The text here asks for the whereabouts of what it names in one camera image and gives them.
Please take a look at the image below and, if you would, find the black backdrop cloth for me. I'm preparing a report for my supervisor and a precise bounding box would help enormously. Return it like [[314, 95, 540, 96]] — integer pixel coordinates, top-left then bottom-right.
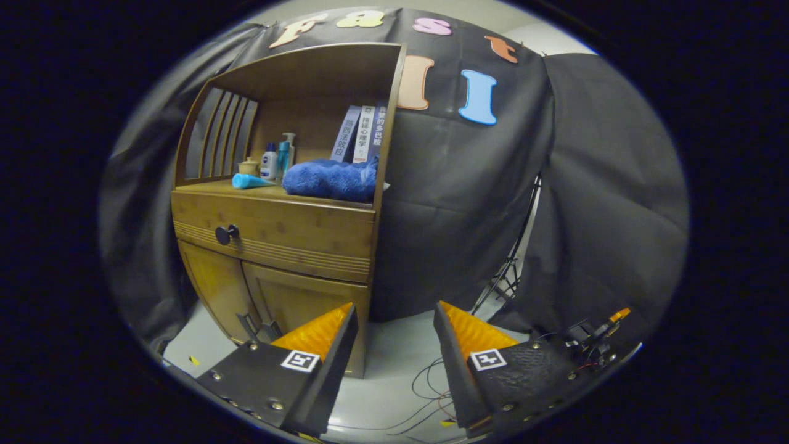
[[99, 7, 690, 346]]

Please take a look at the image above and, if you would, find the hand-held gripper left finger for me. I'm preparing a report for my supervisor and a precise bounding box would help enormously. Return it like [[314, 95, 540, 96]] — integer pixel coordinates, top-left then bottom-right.
[[196, 302, 359, 437]]

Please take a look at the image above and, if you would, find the wooden cabinet door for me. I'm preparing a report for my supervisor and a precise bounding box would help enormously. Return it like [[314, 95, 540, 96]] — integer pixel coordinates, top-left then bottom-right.
[[177, 239, 260, 343], [242, 262, 370, 378]]

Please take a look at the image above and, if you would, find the dark blue spine book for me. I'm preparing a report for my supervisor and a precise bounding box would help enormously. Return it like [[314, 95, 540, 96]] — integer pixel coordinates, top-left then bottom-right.
[[369, 102, 389, 162]]

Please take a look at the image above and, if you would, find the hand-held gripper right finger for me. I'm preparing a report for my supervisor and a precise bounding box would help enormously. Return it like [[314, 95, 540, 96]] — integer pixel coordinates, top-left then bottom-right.
[[433, 300, 589, 438]]

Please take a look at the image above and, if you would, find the white bottle with blue cap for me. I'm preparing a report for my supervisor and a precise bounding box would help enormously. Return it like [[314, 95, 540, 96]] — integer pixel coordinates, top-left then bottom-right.
[[260, 142, 279, 181]]

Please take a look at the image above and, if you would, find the thin black floor cable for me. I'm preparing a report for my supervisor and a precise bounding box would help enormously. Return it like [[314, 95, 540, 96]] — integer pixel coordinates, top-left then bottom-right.
[[327, 356, 469, 432]]

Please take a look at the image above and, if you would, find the wooden cabinet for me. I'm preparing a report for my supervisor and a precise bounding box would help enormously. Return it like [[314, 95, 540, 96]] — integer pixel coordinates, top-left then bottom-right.
[[171, 42, 407, 378]]

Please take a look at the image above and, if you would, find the black light stand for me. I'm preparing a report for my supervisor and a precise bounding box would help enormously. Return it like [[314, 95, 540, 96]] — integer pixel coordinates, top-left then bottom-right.
[[472, 173, 543, 315]]

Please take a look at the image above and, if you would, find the blue towel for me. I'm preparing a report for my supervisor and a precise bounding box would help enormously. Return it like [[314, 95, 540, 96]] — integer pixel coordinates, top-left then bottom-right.
[[282, 157, 380, 203]]

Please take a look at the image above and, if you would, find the wooden drawer with black knob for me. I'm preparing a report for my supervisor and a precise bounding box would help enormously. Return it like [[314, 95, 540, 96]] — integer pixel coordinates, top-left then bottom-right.
[[171, 188, 377, 284]]

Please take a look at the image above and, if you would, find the blue and white tube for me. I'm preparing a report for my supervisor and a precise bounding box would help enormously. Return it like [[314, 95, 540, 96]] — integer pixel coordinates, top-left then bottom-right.
[[232, 173, 277, 190]]

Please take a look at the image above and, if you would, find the black and orange device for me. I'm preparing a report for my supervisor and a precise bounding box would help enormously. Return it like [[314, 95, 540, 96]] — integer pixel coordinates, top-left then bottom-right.
[[564, 307, 632, 371]]

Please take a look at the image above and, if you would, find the blue pump bottle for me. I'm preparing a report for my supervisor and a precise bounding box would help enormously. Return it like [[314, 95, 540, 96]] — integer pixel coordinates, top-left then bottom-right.
[[277, 133, 296, 179]]

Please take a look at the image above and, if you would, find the wooden countertop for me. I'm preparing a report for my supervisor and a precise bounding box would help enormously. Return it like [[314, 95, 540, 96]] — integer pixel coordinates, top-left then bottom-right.
[[174, 178, 377, 207]]

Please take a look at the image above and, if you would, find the grey book with white spine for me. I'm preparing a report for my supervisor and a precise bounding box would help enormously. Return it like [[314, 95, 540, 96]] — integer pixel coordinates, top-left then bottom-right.
[[330, 105, 362, 163]]

